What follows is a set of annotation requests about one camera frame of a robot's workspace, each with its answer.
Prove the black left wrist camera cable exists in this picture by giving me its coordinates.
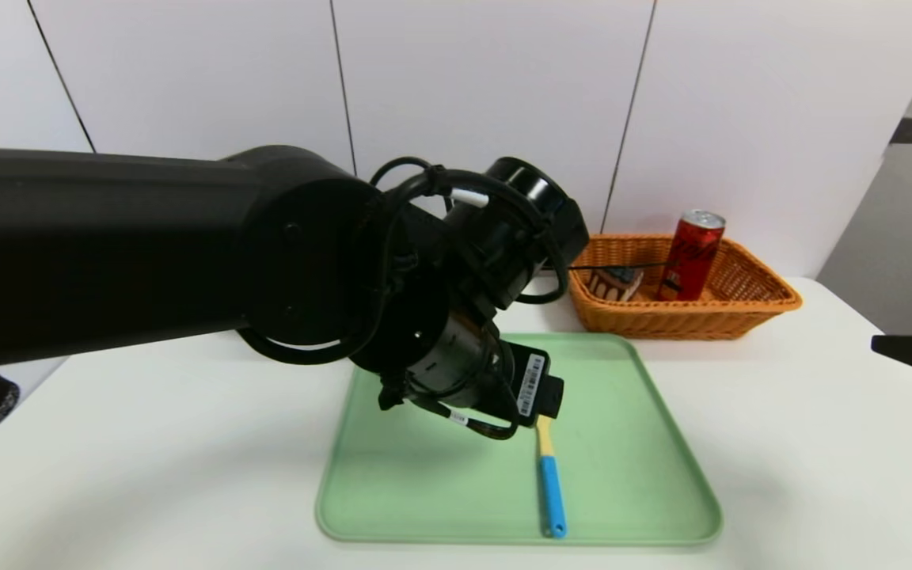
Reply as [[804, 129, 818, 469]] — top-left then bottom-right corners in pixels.
[[369, 157, 572, 306]]

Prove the wooden spoon with blue handle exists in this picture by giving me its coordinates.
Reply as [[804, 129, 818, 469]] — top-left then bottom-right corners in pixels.
[[535, 416, 568, 539]]

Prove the chocolate blueberry cake slice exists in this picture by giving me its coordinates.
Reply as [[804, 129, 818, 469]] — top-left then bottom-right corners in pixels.
[[587, 267, 645, 303]]

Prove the light green plastic tray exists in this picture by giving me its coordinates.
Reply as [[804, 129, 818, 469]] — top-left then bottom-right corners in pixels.
[[316, 332, 724, 545]]

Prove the red soda can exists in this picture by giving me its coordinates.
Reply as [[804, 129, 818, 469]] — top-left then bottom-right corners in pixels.
[[656, 210, 727, 302]]

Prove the orange wicker basket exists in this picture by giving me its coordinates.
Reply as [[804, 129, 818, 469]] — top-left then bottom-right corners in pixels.
[[567, 234, 803, 341]]

